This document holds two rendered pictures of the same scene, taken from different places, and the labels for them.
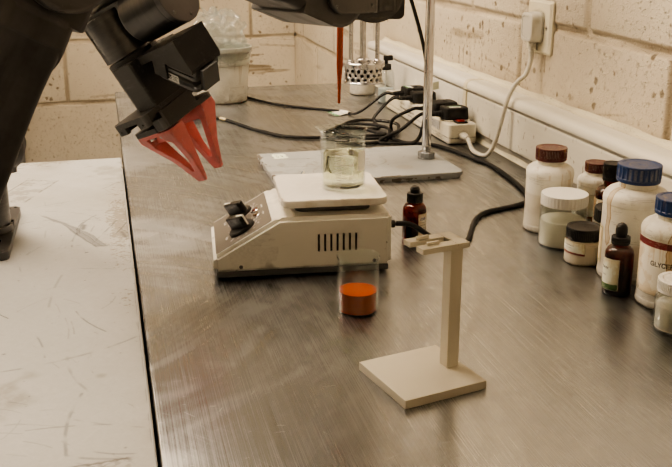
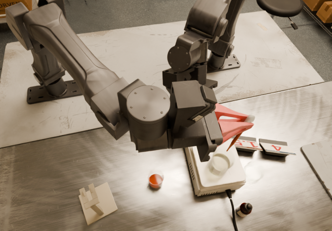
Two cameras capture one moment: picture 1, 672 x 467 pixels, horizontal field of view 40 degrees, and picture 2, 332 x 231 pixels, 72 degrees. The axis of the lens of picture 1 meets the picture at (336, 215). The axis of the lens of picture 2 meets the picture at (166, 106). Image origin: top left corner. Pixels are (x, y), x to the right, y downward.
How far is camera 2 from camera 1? 0.94 m
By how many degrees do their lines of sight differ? 73
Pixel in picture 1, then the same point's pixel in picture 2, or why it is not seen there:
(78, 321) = not seen: hidden behind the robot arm
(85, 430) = (83, 116)
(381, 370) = (100, 188)
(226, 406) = (90, 146)
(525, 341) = not seen: outside the picture
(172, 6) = (172, 61)
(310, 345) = (126, 167)
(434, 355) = (108, 207)
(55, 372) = not seen: hidden behind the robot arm
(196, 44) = (169, 79)
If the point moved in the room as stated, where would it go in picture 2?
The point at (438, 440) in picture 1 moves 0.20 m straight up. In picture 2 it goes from (59, 205) to (24, 184)
